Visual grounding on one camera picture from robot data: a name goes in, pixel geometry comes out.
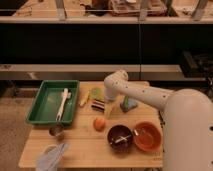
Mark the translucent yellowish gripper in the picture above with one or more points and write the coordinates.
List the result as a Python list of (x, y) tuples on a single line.
[(109, 106)]

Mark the green plastic tray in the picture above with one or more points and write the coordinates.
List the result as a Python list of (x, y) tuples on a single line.
[(48, 100)]

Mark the striped black eraser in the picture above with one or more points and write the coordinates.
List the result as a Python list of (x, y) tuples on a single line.
[(98, 105)]

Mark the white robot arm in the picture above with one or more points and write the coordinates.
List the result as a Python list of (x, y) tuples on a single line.
[(188, 121)]

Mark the orange peach fruit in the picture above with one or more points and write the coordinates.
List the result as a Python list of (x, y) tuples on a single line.
[(99, 124)]

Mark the dark purple bowl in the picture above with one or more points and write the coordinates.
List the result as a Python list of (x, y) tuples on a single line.
[(114, 133)]

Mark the yellow banana piece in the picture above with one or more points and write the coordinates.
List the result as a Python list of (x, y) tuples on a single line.
[(84, 99)]

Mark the wooden table board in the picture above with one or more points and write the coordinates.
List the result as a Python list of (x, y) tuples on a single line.
[(89, 148)]

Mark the white plastic fork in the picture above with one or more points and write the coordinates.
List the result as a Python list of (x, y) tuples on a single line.
[(66, 94)]

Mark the orange bowl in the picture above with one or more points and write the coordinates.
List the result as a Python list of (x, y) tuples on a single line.
[(147, 136)]

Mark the small metal cup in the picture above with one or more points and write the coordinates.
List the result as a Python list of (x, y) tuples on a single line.
[(57, 131)]

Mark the crumpled blue white cloth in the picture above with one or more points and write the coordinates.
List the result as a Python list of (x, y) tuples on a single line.
[(50, 158)]

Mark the black equipment on shelf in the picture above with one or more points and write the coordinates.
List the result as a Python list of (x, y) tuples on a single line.
[(196, 66)]

